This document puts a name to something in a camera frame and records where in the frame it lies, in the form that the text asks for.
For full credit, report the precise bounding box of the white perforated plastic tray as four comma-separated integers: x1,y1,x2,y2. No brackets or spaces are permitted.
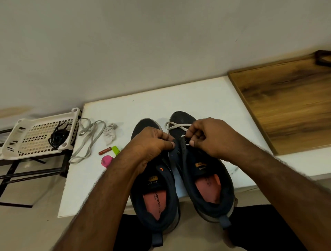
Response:
0,107,82,161

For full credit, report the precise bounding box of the person's right hand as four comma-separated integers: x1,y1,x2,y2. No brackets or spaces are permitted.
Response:
184,117,258,167

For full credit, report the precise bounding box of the black shoelace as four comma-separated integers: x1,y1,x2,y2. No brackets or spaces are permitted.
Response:
48,126,71,151
53,120,76,145

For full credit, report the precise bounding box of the pink capped white bottle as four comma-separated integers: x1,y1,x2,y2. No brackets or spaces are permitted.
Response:
101,154,114,168

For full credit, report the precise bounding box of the person's right forearm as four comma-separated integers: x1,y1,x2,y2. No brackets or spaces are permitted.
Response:
238,149,331,251

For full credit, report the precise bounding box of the grey shoelace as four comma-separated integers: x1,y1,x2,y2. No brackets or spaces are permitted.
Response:
165,121,193,151

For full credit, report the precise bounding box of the black metal rack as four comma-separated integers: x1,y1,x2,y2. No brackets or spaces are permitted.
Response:
0,123,74,209

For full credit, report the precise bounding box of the dark sneaker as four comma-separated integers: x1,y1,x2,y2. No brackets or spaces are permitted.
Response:
168,111,237,230
129,118,182,248

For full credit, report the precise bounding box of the wooden board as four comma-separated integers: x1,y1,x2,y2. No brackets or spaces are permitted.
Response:
228,53,331,156

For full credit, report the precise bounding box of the person's left hand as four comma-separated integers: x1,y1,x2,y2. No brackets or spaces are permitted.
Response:
123,126,177,175

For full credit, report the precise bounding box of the person's left forearm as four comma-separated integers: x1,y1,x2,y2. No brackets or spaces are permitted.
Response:
51,152,151,251

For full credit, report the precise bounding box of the grey shoelaces bundle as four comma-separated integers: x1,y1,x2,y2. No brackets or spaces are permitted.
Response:
68,117,119,164

